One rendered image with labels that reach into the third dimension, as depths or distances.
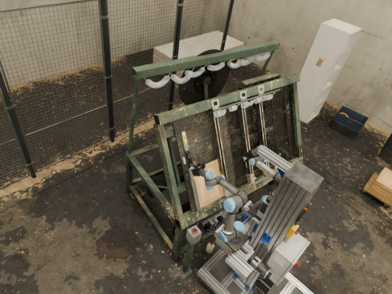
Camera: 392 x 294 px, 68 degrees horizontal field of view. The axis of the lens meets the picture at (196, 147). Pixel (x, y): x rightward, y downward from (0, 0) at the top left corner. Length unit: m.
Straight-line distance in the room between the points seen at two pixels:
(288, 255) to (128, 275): 1.99
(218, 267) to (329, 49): 4.53
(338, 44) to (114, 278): 5.42
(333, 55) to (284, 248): 4.31
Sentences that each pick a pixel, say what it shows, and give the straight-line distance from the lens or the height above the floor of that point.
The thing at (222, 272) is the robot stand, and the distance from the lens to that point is 3.90.
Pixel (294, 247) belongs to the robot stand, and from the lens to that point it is 3.11.
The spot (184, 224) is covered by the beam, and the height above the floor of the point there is 0.85.
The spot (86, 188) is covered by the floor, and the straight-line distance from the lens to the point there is 4.81.
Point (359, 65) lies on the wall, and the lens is 7.83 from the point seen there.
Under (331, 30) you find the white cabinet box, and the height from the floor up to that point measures 1.99.
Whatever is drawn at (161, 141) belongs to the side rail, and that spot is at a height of 1.70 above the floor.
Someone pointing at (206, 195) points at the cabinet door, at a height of 0.99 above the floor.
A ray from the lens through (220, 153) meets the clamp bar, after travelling 3.39.
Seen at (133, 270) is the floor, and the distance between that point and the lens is 4.04.
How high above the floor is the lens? 3.66
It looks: 42 degrees down
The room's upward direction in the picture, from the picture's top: 11 degrees clockwise
